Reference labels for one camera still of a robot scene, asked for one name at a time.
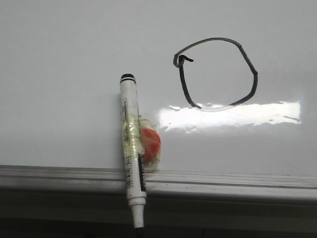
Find white marker with red magnet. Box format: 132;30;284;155
120;73;147;238

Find white whiteboard with aluminium frame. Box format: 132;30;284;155
0;0;317;238

